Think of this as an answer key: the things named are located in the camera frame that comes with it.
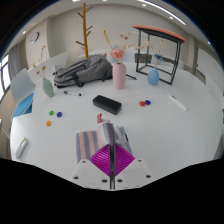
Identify wooden coat rack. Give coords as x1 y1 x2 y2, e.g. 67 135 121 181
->
75 2 95 59

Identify black marker pen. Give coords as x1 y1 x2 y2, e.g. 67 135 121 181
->
63 90 82 98

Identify grey backpack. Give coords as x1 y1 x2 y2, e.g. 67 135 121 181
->
53 54 114 89

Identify black whiteboard eraser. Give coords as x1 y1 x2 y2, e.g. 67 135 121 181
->
92 94 123 116

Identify window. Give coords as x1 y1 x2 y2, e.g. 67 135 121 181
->
0 53 11 101

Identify white chair with blue cushion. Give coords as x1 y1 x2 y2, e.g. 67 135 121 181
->
9 67 36 122

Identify grey striped towel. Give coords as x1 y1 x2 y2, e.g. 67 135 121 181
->
75 121 134 164

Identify round wall clock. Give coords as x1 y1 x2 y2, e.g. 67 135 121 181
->
29 31 40 44

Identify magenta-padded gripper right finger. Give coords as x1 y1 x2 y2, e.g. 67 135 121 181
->
111 143 155 191

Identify pink vase with flowers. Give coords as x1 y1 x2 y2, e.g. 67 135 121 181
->
103 29 132 90

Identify white remote control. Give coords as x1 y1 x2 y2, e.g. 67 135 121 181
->
14 136 30 160

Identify blue vase with dried stems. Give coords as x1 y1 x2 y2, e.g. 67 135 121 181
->
143 38 165 86

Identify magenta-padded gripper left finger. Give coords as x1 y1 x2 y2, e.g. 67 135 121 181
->
70 143 112 191

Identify white marker pen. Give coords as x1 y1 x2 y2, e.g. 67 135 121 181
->
168 94 188 111

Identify ceiling lights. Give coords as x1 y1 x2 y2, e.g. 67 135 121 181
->
71 0 188 26

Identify black frame orange-topped side table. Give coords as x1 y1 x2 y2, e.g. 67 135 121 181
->
131 24 187 86

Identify grey curtain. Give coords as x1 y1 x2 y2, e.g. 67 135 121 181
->
8 43 22 81

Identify green vase with dried flowers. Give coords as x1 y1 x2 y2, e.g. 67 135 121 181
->
32 45 55 99

